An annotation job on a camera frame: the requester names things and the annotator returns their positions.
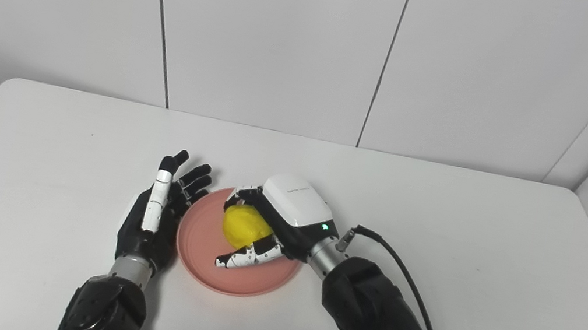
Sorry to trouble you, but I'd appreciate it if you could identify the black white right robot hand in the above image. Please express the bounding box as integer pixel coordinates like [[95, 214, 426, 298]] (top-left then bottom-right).
[[213, 165, 348, 287]]

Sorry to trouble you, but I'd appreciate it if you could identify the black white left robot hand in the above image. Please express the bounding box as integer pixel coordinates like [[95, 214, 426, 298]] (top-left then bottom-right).
[[112, 142, 216, 283]]

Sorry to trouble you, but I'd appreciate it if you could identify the pink round plate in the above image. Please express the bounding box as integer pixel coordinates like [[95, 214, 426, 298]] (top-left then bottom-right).
[[169, 180, 312, 306]]

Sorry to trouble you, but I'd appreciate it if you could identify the yellow lemon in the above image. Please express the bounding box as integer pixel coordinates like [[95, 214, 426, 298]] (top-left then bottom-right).
[[219, 203, 277, 255]]

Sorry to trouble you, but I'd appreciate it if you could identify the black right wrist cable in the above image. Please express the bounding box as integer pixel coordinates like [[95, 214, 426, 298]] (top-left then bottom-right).
[[323, 223, 457, 330]]

